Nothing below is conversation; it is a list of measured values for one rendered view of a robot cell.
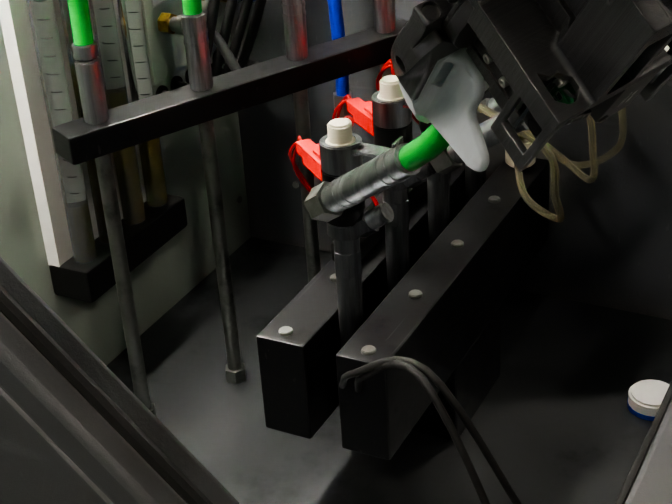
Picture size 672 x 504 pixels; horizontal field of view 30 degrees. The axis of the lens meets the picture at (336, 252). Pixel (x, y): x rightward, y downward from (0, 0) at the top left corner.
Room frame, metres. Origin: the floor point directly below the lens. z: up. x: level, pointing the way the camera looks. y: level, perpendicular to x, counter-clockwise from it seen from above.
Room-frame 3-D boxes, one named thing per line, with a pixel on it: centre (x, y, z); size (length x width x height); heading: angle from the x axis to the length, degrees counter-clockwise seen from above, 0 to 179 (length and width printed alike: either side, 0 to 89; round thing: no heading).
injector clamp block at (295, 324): (0.86, -0.07, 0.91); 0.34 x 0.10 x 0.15; 151
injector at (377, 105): (0.82, -0.06, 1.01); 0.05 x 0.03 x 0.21; 61
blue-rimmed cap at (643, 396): (0.82, -0.25, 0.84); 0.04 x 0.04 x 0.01
